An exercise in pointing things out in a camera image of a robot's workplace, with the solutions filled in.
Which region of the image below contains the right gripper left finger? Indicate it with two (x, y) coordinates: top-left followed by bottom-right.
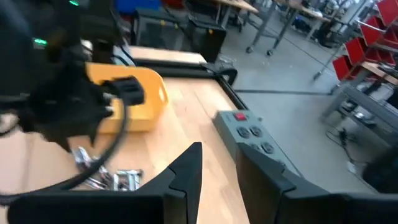
(7, 142), (203, 224)

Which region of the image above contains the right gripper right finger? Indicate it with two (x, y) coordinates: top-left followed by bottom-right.
(236, 142), (398, 224)

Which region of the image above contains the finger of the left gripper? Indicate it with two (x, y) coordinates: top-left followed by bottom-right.
(18, 93), (81, 152)
(80, 93), (113, 146)

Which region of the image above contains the silver AA battery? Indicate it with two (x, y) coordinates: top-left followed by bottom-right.
(127, 169), (144, 190)
(91, 164), (114, 184)
(72, 146), (91, 170)
(113, 170), (131, 191)
(83, 177), (109, 191)

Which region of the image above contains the yellow plastic bin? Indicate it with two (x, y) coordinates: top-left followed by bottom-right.
(85, 62), (169, 134)

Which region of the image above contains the black floor case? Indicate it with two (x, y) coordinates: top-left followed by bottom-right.
(132, 8), (193, 52)
(185, 16), (227, 63)

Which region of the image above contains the blue floor tote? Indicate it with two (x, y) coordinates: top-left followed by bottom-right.
(114, 0), (162, 15)

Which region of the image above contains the grey metal workbench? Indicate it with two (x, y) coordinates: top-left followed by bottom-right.
(320, 60), (398, 149)

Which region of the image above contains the rolling slanted bin rack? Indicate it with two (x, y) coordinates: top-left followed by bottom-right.
(312, 0), (398, 82)

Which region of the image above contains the red slanted bin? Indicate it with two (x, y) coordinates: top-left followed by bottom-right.
(359, 16), (388, 47)
(344, 37), (373, 65)
(376, 0), (398, 28)
(331, 55), (355, 82)

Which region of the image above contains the rolling metal table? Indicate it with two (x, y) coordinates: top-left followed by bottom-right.
(245, 0), (331, 57)

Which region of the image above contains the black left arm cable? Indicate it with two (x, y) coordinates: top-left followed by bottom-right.
(0, 93), (128, 206)

